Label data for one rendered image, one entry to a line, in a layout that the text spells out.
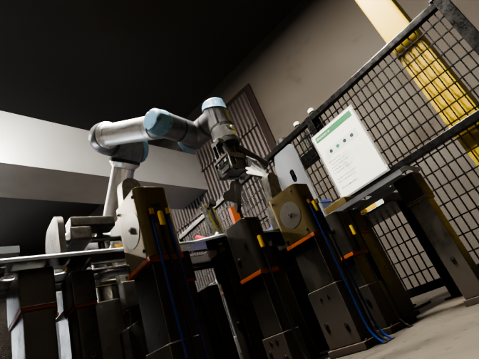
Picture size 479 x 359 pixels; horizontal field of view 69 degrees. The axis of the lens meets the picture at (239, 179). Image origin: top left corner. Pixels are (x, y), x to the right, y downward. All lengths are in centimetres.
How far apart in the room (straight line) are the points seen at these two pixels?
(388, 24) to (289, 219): 97
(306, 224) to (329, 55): 284
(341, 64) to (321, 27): 47
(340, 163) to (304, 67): 222
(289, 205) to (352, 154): 69
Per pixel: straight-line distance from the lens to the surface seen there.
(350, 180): 142
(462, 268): 85
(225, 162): 96
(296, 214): 76
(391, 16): 153
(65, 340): 92
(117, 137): 120
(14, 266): 67
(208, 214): 111
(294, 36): 380
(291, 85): 359
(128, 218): 59
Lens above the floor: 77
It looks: 25 degrees up
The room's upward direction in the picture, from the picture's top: 21 degrees counter-clockwise
